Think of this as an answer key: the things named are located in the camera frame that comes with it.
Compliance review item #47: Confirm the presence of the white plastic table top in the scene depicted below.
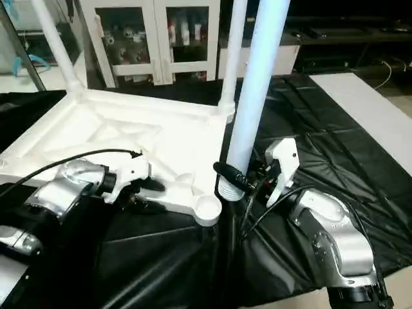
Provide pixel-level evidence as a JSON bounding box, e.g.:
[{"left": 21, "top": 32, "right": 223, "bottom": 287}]
[{"left": 0, "top": 89, "right": 236, "bottom": 227}]

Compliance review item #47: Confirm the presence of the white plastic table leg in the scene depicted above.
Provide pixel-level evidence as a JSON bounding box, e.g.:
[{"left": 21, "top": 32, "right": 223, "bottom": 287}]
[
  {"left": 218, "top": 0, "right": 249, "bottom": 112},
  {"left": 218, "top": 0, "right": 292, "bottom": 202},
  {"left": 30, "top": 0, "right": 86, "bottom": 95}
]

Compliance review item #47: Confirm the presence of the black shiny table mat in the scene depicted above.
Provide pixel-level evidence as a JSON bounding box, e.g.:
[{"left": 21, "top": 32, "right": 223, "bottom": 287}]
[{"left": 0, "top": 75, "right": 412, "bottom": 309}]

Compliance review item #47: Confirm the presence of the white side table board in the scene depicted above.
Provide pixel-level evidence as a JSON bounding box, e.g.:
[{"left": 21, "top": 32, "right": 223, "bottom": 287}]
[{"left": 308, "top": 73, "right": 412, "bottom": 168}]

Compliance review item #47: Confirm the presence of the white drawer unit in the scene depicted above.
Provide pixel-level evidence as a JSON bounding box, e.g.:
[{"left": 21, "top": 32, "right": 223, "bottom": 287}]
[{"left": 218, "top": 43, "right": 302, "bottom": 80}]

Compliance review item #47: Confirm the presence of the white glass door cabinet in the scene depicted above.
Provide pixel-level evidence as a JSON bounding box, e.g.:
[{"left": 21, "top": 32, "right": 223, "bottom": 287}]
[{"left": 79, "top": 0, "right": 223, "bottom": 87}]

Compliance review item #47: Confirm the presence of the black box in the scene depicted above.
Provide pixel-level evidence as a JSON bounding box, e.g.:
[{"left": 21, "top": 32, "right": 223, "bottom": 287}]
[{"left": 247, "top": 12, "right": 302, "bottom": 42}]

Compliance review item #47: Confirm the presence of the light blue plastic stool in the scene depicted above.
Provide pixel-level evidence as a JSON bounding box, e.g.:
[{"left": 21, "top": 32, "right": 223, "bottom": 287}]
[{"left": 11, "top": 54, "right": 52, "bottom": 77}]

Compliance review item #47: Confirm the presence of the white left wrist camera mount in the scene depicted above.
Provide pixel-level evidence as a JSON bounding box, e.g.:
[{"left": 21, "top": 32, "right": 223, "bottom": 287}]
[{"left": 103, "top": 157, "right": 152, "bottom": 204}]

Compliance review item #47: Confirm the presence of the glass tank metal frame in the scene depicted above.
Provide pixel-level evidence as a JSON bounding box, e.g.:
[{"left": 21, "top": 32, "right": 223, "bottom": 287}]
[{"left": 15, "top": 28, "right": 81, "bottom": 65}]

